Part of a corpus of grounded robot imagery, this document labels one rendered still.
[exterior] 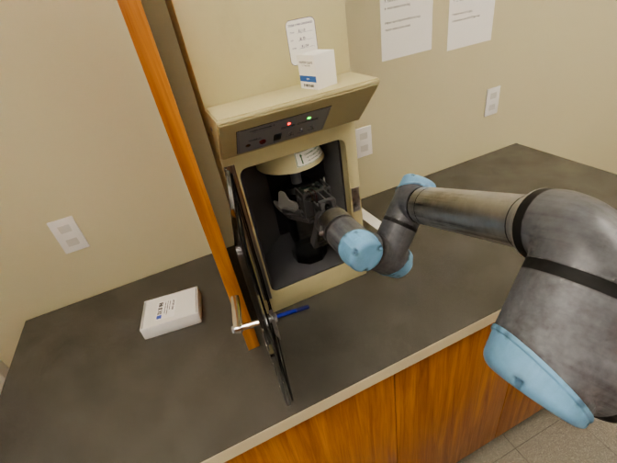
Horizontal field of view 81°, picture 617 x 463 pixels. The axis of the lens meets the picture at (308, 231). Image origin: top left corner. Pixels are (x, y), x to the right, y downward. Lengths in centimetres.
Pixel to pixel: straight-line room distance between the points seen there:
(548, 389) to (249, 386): 63
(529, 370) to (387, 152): 117
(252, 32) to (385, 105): 78
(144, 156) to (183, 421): 74
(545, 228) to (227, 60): 58
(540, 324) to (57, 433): 97
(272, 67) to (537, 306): 60
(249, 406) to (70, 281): 78
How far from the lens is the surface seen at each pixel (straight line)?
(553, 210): 50
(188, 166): 69
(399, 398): 109
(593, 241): 46
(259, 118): 67
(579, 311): 45
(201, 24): 75
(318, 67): 72
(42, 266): 139
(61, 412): 111
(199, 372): 98
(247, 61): 76
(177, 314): 109
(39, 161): 125
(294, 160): 86
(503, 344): 47
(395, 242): 76
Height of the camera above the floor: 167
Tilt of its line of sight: 33 degrees down
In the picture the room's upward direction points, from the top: 10 degrees counter-clockwise
